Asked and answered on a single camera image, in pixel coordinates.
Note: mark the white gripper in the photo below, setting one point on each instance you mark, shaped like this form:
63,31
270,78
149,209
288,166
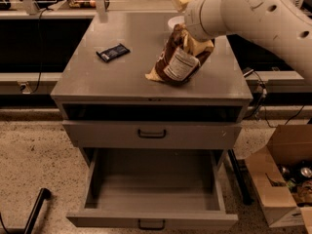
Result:
193,19

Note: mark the brown chip bag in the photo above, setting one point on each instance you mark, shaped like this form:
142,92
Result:
181,58

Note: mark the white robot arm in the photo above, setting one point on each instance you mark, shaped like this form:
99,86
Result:
278,26

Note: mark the grey drawer cabinet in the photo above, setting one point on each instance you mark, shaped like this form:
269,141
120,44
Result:
90,89

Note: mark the closed grey middle drawer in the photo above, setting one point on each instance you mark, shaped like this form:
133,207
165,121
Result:
157,135

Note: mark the open grey bottom drawer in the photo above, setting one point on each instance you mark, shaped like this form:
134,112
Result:
153,189

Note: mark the white bowl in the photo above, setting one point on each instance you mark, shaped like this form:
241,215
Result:
174,21

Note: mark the dark blue snack bar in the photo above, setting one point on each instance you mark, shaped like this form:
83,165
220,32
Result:
112,53

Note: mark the cardboard box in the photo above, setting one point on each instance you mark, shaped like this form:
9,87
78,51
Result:
288,145

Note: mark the black cabinet leg bar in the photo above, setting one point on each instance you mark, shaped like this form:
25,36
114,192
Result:
246,197

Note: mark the soda can in box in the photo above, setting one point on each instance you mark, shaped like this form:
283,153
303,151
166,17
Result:
306,172

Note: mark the black bar on floor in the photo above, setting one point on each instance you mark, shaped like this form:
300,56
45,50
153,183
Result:
44,195

